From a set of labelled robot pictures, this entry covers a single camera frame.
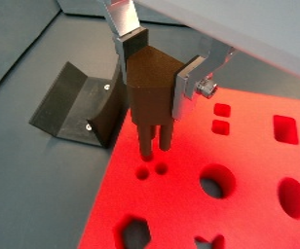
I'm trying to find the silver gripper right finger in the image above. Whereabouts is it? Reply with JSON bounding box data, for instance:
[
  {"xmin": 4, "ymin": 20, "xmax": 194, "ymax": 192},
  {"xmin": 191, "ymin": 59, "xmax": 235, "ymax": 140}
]
[{"xmin": 172, "ymin": 36, "xmax": 235, "ymax": 120}]

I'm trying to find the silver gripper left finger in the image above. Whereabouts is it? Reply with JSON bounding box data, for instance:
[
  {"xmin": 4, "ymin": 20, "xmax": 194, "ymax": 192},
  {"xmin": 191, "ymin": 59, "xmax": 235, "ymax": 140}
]
[{"xmin": 97, "ymin": 0, "xmax": 148, "ymax": 80}]

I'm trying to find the brown three-prong peg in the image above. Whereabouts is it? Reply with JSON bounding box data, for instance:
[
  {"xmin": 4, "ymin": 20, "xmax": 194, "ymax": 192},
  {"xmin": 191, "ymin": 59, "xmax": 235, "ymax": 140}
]
[{"xmin": 125, "ymin": 46, "xmax": 182, "ymax": 158}]

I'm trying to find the black curved holder stand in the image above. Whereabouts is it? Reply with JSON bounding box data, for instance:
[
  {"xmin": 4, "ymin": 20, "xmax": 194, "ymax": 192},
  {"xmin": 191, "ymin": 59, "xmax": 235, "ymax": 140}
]
[{"xmin": 28, "ymin": 62, "xmax": 125, "ymax": 148}]

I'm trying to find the red shape-sorter block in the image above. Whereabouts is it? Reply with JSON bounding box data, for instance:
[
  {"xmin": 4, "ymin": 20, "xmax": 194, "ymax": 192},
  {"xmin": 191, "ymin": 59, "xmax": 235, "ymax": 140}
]
[{"xmin": 77, "ymin": 89, "xmax": 300, "ymax": 249}]

